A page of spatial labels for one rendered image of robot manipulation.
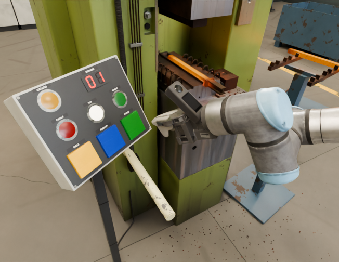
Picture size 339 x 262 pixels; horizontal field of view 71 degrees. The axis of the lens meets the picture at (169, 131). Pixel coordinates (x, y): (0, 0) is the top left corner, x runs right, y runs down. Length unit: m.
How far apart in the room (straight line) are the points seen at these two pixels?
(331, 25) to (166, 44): 3.58
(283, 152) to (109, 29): 0.73
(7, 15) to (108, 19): 5.31
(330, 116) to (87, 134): 0.61
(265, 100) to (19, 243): 1.69
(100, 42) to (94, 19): 0.08
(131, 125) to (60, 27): 0.76
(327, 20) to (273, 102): 4.32
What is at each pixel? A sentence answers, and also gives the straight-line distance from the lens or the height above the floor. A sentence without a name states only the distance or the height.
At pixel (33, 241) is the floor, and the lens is 1.85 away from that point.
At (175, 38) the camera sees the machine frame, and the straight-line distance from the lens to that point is 1.54.
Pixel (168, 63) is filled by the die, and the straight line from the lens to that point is 1.31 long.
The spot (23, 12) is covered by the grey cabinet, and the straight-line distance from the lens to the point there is 6.21.
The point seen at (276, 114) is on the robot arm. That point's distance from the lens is 0.49.
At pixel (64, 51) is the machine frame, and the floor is 1.03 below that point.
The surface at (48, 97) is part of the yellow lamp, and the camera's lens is 0.68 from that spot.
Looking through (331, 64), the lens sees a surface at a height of 1.02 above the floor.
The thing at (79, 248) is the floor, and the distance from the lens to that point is 1.72.
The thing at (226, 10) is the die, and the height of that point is 1.29.
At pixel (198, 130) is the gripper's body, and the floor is 1.11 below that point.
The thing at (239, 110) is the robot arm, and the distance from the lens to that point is 0.51.
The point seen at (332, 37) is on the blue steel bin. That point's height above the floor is 0.42.
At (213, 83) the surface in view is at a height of 1.01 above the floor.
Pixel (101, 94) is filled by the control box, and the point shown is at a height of 1.12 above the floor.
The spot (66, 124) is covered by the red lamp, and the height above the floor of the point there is 1.10.
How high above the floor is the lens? 1.48
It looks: 38 degrees down
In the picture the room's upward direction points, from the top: 2 degrees clockwise
